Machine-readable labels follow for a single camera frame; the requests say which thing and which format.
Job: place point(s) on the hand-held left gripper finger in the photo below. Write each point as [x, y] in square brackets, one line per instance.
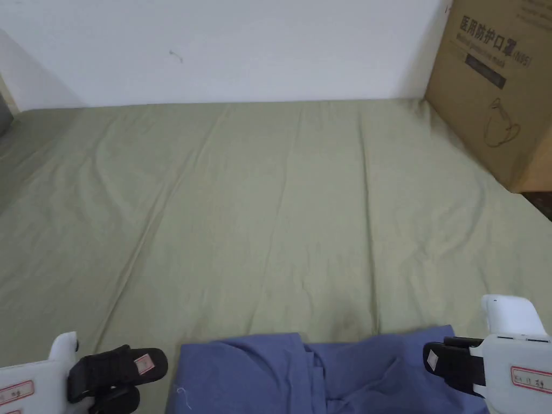
[116, 399]
[125, 364]

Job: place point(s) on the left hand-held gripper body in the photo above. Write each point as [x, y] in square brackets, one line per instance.
[39, 384]

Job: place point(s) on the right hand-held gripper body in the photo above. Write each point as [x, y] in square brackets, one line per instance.
[517, 353]

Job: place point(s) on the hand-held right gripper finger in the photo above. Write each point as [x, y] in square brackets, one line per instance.
[453, 366]
[461, 342]

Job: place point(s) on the blue garment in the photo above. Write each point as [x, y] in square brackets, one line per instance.
[258, 379]

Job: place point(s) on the bed with pale green sheet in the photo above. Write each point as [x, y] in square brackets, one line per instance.
[241, 207]

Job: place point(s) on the brown cardboard carton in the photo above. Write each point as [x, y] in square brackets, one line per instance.
[487, 90]

